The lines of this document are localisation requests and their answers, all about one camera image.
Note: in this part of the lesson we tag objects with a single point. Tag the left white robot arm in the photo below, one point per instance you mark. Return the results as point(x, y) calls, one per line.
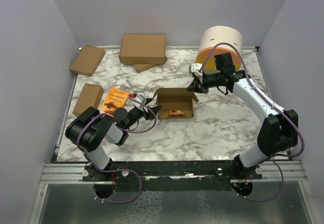
point(89, 129)

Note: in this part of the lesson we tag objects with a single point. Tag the round pastel drawer cabinet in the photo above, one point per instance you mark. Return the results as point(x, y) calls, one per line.
point(216, 35)

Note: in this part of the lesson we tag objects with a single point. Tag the folded cardboard box back left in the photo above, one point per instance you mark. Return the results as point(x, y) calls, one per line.
point(88, 60)

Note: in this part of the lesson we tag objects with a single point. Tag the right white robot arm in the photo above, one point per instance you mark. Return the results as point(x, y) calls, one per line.
point(279, 126)

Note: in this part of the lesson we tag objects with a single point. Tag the aluminium rail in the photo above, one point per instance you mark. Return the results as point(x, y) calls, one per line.
point(65, 173)

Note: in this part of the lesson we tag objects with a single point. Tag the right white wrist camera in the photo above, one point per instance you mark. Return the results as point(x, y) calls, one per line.
point(194, 70)

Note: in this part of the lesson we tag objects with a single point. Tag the large folded cardboard box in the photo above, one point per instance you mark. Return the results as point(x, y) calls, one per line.
point(143, 49)

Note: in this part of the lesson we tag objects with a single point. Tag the brown cardboard box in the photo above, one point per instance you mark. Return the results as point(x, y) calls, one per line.
point(177, 99)

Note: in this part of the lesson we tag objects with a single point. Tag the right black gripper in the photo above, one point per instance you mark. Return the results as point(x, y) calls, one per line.
point(195, 86)

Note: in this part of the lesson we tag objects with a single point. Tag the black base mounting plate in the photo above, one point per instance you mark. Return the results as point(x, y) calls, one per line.
point(130, 176)

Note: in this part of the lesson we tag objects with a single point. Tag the small cardboard box under stack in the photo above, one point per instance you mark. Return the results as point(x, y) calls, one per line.
point(142, 67)

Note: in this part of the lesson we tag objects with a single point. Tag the folded cardboard box front left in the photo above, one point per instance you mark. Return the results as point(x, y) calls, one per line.
point(90, 96)

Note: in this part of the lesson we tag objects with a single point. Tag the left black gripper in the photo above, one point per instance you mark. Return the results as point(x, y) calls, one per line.
point(147, 115)

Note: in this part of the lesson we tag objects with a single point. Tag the small orange toy car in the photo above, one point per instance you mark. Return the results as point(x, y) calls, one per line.
point(175, 113)

